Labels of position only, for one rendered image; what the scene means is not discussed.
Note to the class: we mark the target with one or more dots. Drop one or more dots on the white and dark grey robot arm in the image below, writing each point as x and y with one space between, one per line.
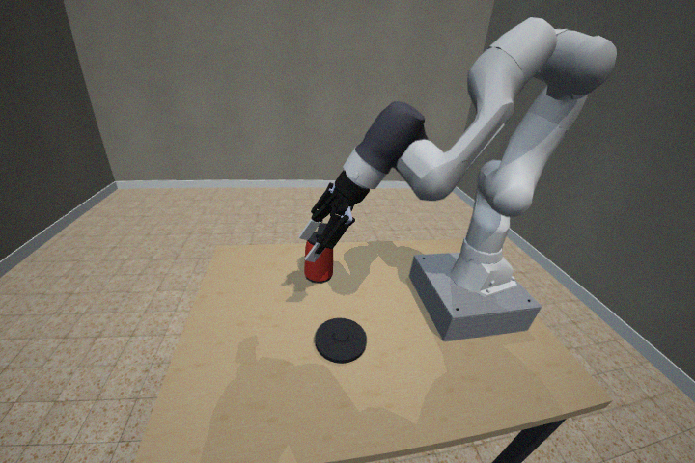
579 64

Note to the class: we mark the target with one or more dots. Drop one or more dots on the red kettle with black handle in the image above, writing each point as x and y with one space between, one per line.
321 270

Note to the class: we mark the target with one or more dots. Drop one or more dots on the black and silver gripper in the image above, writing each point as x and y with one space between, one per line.
336 204

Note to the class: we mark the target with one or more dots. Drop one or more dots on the dark grey round disk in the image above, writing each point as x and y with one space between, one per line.
340 340

